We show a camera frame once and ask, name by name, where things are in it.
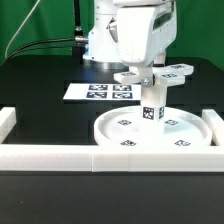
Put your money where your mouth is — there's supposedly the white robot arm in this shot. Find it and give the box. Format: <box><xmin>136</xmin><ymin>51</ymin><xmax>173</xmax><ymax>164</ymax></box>
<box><xmin>83</xmin><ymin>0</ymin><xmax>177</xmax><ymax>86</ymax></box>

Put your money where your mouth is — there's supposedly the white marker sheet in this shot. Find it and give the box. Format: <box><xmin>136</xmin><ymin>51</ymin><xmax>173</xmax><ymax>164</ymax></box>
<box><xmin>63</xmin><ymin>83</ymin><xmax>141</xmax><ymax>101</ymax></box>

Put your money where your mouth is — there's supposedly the white cross-shaped table base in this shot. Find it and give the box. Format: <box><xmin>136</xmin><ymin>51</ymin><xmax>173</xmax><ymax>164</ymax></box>
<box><xmin>114</xmin><ymin>63</ymin><xmax>194</xmax><ymax>87</ymax></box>

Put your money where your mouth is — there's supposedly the white U-shaped fence frame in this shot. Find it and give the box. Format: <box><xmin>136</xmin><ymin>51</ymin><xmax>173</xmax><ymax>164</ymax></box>
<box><xmin>0</xmin><ymin>107</ymin><xmax>224</xmax><ymax>172</ymax></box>

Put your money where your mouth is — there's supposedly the white round table top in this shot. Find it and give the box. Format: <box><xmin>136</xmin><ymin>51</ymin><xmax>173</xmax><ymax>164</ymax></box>
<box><xmin>94</xmin><ymin>106</ymin><xmax>212</xmax><ymax>149</ymax></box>

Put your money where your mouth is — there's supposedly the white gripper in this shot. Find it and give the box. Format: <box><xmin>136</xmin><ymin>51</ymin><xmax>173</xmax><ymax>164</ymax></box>
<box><xmin>117</xmin><ymin>4</ymin><xmax>177</xmax><ymax>88</ymax></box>

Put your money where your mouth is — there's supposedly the grey cable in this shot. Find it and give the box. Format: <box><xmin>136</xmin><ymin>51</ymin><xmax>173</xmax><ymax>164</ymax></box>
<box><xmin>4</xmin><ymin>0</ymin><xmax>42</xmax><ymax>60</ymax></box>

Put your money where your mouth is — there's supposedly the black cable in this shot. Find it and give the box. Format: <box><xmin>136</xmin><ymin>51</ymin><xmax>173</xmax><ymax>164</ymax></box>
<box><xmin>1</xmin><ymin>36</ymin><xmax>90</xmax><ymax>66</ymax></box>

